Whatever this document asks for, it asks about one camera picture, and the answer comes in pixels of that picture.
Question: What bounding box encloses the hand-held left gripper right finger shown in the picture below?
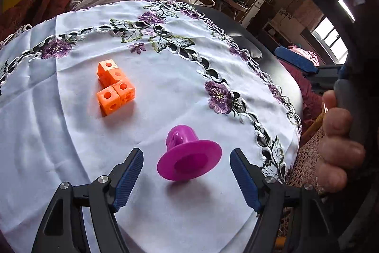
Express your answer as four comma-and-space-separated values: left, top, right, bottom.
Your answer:
230, 148, 341, 253

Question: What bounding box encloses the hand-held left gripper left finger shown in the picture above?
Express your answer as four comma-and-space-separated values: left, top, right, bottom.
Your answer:
31, 148, 144, 253

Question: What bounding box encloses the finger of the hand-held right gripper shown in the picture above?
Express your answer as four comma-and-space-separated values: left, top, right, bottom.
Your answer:
274, 46, 344, 90

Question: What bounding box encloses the magenta plastic funnel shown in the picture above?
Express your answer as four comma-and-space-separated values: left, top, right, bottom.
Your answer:
157, 124, 222, 181

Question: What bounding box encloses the person's right hand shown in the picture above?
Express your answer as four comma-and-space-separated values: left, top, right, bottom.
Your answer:
315, 90, 367, 193

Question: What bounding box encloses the window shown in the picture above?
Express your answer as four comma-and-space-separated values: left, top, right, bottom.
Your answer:
311, 16, 350, 64

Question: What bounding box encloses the dark red cloth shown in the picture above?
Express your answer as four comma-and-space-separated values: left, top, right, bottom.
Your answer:
278, 59, 325, 135

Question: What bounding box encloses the wicker chair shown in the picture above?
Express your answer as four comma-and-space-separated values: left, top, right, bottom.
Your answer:
277, 102, 329, 253

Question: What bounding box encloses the white floral embroidered tablecloth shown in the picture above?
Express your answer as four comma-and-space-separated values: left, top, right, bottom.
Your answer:
0, 0, 302, 253

